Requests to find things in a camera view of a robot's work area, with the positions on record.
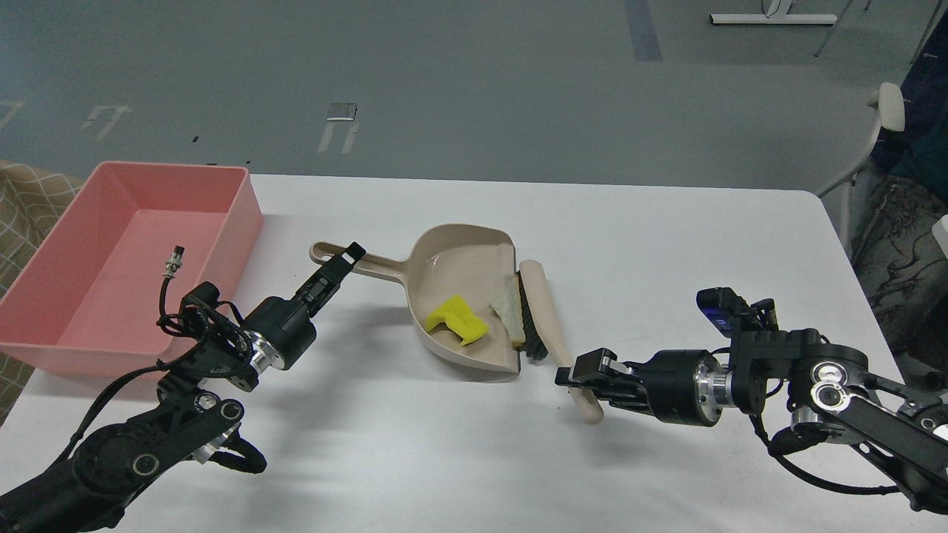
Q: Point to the yellow sponge piece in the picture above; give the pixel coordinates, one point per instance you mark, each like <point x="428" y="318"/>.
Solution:
<point x="458" y="317"/>

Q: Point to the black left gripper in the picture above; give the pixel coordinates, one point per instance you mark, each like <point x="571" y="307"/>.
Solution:
<point x="281" y="330"/>

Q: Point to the white bread slice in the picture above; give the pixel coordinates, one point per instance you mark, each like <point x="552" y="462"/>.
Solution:
<point x="508" y="308"/>

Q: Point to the pink plastic bin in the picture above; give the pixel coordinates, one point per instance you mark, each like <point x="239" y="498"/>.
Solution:
<point x="87" y="303"/>

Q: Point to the person in dark clothes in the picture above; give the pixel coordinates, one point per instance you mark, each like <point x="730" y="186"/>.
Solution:
<point x="898" y="262"/>

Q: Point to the beige hand brush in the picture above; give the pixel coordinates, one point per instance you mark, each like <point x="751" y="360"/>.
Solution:
<point x="546" y="322"/>

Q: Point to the beige checked cloth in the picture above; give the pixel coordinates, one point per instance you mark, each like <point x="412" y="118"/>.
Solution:
<point x="32" y="202"/>

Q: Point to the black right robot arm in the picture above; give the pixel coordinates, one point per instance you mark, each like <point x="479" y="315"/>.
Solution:
<point x="798" y="389"/>

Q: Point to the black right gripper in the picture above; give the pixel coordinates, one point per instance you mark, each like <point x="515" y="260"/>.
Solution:
<point x="687" y="387"/>

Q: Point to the white office chair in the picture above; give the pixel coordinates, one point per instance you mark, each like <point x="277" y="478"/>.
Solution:
<point x="888" y="105"/>

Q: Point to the white table base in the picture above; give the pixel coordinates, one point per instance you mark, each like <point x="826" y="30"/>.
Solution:
<point x="776" y="13"/>

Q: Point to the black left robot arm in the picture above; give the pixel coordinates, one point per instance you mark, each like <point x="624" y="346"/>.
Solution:
<point x="90" y="484"/>

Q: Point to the beige plastic dustpan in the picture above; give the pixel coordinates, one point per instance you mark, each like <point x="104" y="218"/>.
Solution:
<point x="459" y="282"/>

